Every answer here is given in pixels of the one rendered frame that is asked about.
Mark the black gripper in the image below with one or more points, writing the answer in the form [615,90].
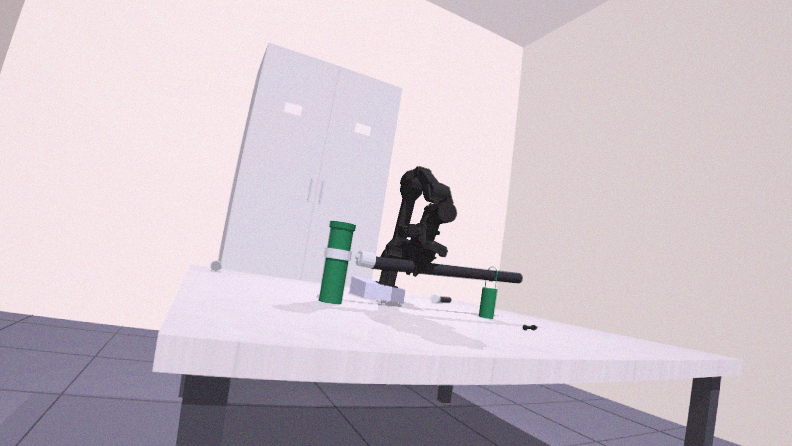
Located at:
[423,252]

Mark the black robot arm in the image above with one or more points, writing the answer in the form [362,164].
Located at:
[442,211]

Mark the green cylindrical post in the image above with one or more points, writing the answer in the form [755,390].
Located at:
[332,287]

